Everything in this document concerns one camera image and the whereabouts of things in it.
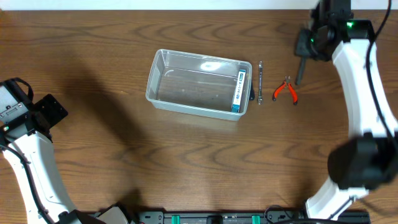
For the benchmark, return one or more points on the black handled small hammer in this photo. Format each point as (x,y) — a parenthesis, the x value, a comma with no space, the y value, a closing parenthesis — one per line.
(301,70)

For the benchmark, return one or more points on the clear plastic container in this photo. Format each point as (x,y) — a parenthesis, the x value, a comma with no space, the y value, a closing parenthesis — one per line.
(197,84)

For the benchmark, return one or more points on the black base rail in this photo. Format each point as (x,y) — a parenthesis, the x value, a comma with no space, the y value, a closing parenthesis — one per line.
(272,215)

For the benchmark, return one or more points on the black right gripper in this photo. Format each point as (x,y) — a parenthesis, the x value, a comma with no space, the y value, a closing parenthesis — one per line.
(323,56)

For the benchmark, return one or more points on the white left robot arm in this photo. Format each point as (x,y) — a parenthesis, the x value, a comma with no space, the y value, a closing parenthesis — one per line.
(26,143)

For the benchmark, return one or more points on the blue white cardboard box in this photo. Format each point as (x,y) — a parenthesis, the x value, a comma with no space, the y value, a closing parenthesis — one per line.
(238,91)

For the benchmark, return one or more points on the silver combination wrench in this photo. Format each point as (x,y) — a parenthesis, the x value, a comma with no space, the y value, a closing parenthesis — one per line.
(260,98)

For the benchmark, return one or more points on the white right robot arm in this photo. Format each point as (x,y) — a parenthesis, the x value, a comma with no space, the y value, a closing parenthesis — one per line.
(369,158)

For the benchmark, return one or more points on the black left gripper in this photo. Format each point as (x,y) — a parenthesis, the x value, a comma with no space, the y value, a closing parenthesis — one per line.
(51,109)

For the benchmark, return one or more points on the black yellow screwdriver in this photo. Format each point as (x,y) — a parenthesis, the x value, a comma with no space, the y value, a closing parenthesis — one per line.
(252,93)

